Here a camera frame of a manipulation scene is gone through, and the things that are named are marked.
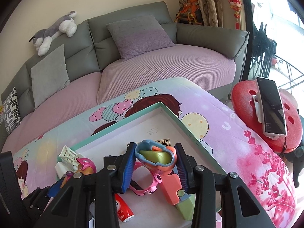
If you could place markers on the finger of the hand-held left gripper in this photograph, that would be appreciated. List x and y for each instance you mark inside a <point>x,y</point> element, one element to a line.
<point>51,191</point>

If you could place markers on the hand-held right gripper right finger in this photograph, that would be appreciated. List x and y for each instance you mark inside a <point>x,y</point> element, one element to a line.
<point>181,168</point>

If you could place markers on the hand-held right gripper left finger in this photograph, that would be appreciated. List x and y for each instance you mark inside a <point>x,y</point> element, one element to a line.
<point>129,168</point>

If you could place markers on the orange toy knife green blade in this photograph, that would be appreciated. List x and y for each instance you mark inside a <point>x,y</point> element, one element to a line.
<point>171,190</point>

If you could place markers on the white hair clip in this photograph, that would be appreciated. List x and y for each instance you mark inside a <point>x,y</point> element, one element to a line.
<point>67,155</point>

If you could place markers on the small red bottle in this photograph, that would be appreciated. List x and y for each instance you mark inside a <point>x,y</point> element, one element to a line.
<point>123,209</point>

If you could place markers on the toy pup figure pink helmet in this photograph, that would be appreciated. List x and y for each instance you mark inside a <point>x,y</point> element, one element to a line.
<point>85,165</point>

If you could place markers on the printed cartoon blanket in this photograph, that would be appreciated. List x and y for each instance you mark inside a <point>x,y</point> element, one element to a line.
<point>213,123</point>

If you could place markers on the black white patterned cushion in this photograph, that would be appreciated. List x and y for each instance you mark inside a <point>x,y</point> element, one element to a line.
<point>11,111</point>

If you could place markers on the red plastic stool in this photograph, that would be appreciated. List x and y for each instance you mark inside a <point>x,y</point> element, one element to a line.
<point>242,104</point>

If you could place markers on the white phone holder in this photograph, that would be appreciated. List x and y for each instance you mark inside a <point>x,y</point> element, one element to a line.
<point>257,109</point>

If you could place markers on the pink sofa seat cover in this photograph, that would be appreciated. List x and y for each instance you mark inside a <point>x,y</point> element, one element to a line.
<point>166,64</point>

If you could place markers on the black smartphone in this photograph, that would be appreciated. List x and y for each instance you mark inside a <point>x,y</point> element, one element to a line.
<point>270,104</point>

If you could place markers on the dark object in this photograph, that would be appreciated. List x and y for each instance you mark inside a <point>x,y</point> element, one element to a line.
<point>296,166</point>

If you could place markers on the light grey cushion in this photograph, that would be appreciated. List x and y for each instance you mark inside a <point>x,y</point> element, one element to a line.
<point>47,76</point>

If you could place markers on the grey purple cushion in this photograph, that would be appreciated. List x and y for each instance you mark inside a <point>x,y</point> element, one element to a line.
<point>137,35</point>

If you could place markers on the grey sofa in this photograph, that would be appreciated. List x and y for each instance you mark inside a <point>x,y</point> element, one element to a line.
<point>78,40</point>

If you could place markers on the black folded chair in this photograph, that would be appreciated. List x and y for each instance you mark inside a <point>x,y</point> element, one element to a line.
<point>261,52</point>

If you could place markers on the black balcony railing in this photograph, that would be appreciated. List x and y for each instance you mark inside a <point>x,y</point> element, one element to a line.
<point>285,72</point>

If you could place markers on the orange backpack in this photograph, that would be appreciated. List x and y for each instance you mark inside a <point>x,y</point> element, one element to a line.
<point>190,11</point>

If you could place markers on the grey white plush dog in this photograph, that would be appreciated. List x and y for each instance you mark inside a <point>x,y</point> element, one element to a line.
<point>59,26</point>

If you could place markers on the beige patterned curtain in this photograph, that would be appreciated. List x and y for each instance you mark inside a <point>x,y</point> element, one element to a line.
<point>209,0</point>

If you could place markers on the red hanging decoration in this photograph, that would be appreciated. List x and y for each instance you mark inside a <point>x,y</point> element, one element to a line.
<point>235,2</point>

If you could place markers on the black sliding door frame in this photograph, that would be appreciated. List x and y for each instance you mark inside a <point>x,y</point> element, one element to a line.
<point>248,40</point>

